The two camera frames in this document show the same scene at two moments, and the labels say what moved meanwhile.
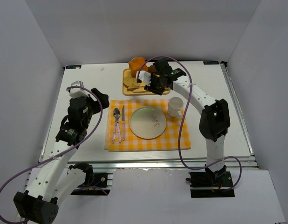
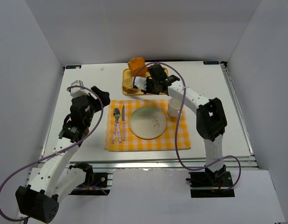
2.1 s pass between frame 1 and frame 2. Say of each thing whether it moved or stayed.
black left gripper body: stayed
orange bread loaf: stayed
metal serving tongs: moved
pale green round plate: stayed
